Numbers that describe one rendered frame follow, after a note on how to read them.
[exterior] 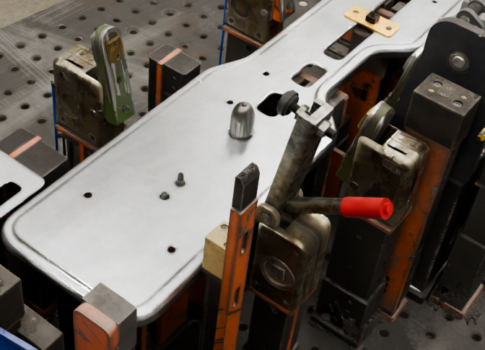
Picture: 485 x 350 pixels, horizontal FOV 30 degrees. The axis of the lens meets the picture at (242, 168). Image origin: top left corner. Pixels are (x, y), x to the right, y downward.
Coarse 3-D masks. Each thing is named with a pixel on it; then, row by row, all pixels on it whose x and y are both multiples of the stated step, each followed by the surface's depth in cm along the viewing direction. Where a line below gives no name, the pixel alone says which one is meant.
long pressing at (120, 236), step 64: (384, 0) 145; (448, 0) 146; (256, 64) 130; (320, 64) 131; (128, 128) 118; (192, 128) 119; (256, 128) 120; (64, 192) 108; (128, 192) 109; (192, 192) 110; (64, 256) 102; (128, 256) 102; (192, 256) 103
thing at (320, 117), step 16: (288, 96) 91; (288, 112) 92; (304, 112) 90; (320, 112) 90; (304, 128) 90; (320, 128) 90; (288, 144) 93; (304, 144) 91; (288, 160) 94; (304, 160) 94; (288, 176) 96; (304, 176) 99; (272, 192) 99; (288, 192) 97
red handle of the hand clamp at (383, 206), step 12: (288, 204) 100; (300, 204) 98; (312, 204) 97; (324, 204) 96; (336, 204) 95; (348, 204) 94; (360, 204) 93; (372, 204) 92; (384, 204) 91; (348, 216) 95; (360, 216) 93; (372, 216) 92; (384, 216) 92
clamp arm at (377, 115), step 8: (384, 104) 109; (368, 112) 110; (376, 112) 108; (384, 112) 108; (392, 112) 109; (368, 120) 109; (376, 120) 108; (384, 120) 108; (360, 128) 110; (368, 128) 109; (376, 128) 109; (384, 128) 111; (368, 136) 110; (376, 136) 110; (352, 144) 113; (352, 152) 113; (344, 160) 115; (352, 160) 114; (344, 168) 116; (344, 176) 116
